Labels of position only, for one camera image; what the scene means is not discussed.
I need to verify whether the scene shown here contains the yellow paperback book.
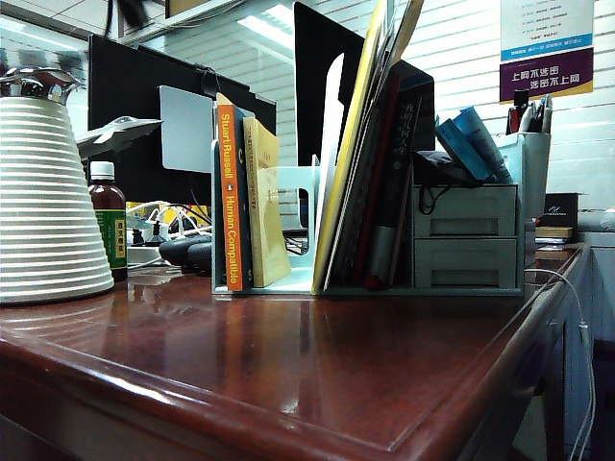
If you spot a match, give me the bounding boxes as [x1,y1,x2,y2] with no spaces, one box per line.
[242,116,293,288]

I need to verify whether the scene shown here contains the light blue desktop bookshelf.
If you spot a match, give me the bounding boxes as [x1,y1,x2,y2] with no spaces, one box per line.
[209,132,526,298]

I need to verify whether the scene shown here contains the red book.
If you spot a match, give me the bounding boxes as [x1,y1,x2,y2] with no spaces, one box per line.
[353,71,405,290]

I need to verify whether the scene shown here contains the orange Human Compatible book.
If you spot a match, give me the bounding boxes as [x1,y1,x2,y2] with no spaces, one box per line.
[214,92,256,292]

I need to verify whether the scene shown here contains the dark book with Chinese title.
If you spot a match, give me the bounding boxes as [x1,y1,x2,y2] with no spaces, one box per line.
[369,71,424,289]

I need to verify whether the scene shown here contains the white bookshelf drawer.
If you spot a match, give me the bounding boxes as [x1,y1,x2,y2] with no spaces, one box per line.
[411,184,518,237]
[411,236,518,288]

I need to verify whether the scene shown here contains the dark patterned notebook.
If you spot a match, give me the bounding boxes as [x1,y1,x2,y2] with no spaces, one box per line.
[326,28,400,289]

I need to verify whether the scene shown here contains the leaning books and folders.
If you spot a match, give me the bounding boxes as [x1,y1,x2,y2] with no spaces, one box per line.
[311,0,427,295]

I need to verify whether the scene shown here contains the white plastic divider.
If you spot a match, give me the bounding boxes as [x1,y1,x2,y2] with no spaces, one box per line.
[314,52,346,231]

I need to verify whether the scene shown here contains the black computer mouse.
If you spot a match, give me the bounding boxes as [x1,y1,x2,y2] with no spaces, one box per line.
[157,234,212,276]

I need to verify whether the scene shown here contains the grey monitor stand panel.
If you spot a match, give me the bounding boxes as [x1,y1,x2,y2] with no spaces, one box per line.
[158,85,216,174]

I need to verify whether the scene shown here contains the yellow box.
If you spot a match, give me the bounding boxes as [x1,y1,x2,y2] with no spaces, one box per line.
[124,202,211,230]

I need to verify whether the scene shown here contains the dark blue booklet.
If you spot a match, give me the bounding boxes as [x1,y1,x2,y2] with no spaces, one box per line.
[434,117,496,182]

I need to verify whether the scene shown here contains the light blue booklet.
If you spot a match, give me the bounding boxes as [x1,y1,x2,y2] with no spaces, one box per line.
[454,106,514,185]

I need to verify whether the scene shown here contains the brown bottle with green label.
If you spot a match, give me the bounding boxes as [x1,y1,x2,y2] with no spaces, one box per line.
[86,160,128,283]

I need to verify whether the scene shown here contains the silver model airplane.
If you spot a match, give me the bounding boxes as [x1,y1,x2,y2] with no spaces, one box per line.
[75,115,163,159]

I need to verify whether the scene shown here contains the white horizontal blinds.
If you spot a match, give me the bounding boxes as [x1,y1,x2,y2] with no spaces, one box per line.
[138,0,615,227]

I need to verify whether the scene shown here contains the black computer monitor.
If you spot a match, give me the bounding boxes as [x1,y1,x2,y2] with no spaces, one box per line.
[86,34,279,206]

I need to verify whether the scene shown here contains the white pen holder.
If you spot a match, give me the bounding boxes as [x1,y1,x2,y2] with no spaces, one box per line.
[497,130,552,222]

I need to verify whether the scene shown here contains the black capped pen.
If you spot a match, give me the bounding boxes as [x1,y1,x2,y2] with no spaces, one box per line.
[505,88,530,134]

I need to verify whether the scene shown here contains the brown flat box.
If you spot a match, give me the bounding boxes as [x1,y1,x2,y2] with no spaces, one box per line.
[534,225,576,241]

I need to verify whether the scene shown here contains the white pen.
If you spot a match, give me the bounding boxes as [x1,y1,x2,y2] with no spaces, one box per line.
[520,100,542,133]

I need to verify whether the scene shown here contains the brown cardboard box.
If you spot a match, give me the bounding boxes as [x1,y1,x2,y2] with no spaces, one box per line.
[165,0,241,19]

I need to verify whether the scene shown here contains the black box with logo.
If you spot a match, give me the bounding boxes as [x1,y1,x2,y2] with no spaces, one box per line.
[542,192,580,228]

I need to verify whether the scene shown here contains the white ribbed thermos jug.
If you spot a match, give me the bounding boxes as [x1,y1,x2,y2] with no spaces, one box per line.
[0,66,115,304]

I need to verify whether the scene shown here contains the grey pen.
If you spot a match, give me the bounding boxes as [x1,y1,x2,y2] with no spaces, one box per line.
[539,94,554,133]

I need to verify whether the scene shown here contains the black pouch with cord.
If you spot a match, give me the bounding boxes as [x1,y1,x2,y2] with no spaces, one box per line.
[413,149,481,216]

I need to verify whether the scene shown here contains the white cable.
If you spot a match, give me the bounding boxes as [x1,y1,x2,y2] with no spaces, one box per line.
[523,268,597,461]

